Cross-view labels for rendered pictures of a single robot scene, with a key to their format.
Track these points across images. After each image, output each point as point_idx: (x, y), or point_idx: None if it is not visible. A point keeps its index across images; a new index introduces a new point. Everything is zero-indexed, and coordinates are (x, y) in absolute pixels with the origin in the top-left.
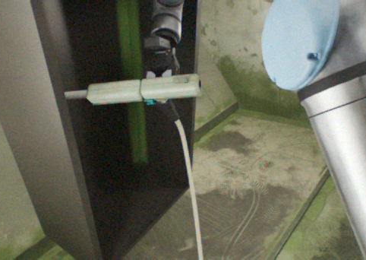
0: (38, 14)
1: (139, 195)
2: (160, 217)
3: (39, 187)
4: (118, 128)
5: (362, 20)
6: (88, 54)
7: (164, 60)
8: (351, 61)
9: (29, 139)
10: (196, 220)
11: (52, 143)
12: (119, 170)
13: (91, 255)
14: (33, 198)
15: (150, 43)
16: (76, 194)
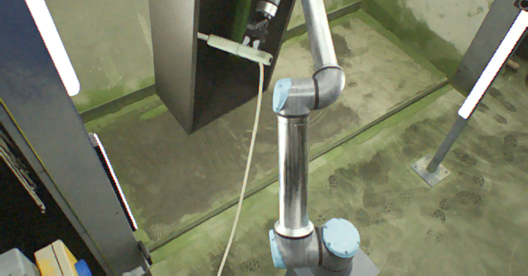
0: (195, 20)
1: (225, 86)
2: (236, 108)
3: (164, 71)
4: (223, 31)
5: (293, 103)
6: None
7: (258, 32)
8: (286, 113)
9: (168, 50)
10: (255, 121)
11: (182, 62)
12: (216, 60)
13: (186, 120)
14: (156, 73)
15: (250, 27)
16: (188, 90)
